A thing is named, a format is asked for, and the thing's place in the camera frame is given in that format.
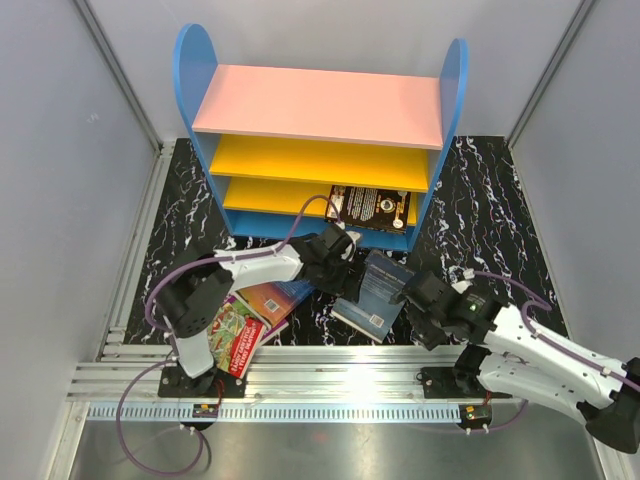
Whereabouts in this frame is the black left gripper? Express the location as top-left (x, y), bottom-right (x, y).
top-left (309, 253), bottom-right (367, 303)

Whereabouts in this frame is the Nineteen Eighty-Four grey-blue book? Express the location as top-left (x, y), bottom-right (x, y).
top-left (331, 250), bottom-right (414, 343)

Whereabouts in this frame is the black Treehouse book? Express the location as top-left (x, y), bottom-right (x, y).
top-left (324, 185), bottom-right (411, 234)

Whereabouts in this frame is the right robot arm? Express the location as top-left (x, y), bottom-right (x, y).
top-left (392, 271), bottom-right (639, 454)

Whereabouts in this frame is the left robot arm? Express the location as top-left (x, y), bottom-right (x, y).
top-left (146, 224), bottom-right (361, 397)

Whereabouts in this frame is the Jane Eyre blue orange book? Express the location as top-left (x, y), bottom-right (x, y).
top-left (237, 280), bottom-right (314, 326)

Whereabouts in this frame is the purple 117-Storey Treehouse book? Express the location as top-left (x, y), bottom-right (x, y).
top-left (231, 293), bottom-right (289, 346)

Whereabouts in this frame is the red Storey Treehouse book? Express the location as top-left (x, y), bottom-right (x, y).
top-left (207, 295), bottom-right (266, 379)

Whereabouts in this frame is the blue pink yellow bookshelf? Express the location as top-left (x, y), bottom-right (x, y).
top-left (172, 23), bottom-right (469, 251)

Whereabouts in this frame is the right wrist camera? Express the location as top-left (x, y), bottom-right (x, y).
top-left (447, 266), bottom-right (475, 284)

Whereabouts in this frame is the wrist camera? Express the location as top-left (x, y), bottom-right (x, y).
top-left (447, 266), bottom-right (475, 284)
top-left (344, 229), bottom-right (362, 249)

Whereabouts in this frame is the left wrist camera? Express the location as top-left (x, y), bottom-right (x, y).
top-left (344, 229), bottom-right (362, 249)

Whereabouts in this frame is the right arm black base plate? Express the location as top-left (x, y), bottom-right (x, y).
top-left (415, 367), bottom-right (511, 400)

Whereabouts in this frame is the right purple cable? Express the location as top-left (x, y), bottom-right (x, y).
top-left (409, 269), bottom-right (626, 436)

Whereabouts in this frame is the white slotted cable duct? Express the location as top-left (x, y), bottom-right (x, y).
top-left (87, 402), bottom-right (494, 425)

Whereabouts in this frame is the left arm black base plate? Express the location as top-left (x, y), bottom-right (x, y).
top-left (158, 365), bottom-right (246, 399)

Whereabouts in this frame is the aluminium rail base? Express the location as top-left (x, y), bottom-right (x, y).
top-left (67, 344), bottom-right (574, 406)

